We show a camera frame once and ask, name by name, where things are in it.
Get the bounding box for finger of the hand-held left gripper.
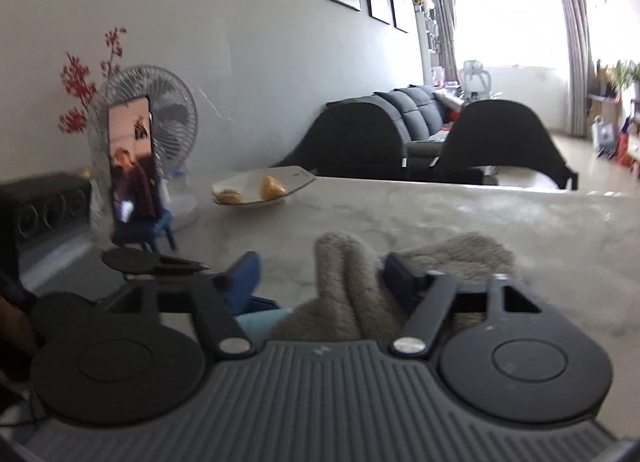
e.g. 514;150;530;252
125;257;212;284

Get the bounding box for white table fan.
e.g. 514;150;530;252
87;64;200;234

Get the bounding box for smartphone with lit screen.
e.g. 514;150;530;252
107;96;162;221

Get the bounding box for white paper bag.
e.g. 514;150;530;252
592;117;619;159

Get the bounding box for white office chair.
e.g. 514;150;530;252
459;59;496;104

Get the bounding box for blue phone stand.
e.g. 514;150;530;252
110;208;178;254

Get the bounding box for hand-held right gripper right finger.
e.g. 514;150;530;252
384;251;544;357

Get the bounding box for black chair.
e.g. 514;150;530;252
271;96;405;181
433;99;581;191

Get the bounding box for light blue towel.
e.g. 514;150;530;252
234;308;295;339

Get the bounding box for potted green plant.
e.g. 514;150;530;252
596;59;640;99

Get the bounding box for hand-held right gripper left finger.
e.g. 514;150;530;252
92;251;263;359

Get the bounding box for wooden cabinet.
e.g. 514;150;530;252
588;92;640;143

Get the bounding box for red flower branches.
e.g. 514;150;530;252
58;26;128;134

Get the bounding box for white shelf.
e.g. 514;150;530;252
412;0;437;89

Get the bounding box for grey curtain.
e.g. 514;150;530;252
420;0;459;89
554;0;595;139

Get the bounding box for person's left hand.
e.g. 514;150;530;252
0;294;40;360

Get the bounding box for grey fluffy cloth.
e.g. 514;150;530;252
270;232;517;342

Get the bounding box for white plate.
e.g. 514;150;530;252
210;167;318;208

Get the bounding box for dark grey sofa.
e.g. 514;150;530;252
374;84;458;181

